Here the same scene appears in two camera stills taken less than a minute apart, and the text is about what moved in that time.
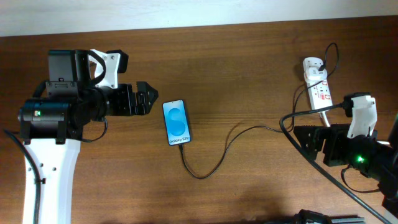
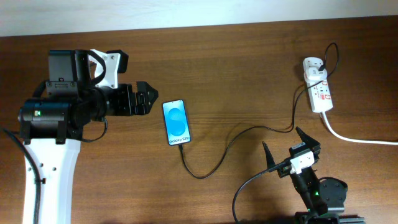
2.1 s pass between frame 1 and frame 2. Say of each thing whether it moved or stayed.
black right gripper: moved
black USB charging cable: stayed
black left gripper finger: stayed
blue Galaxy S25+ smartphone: stayed
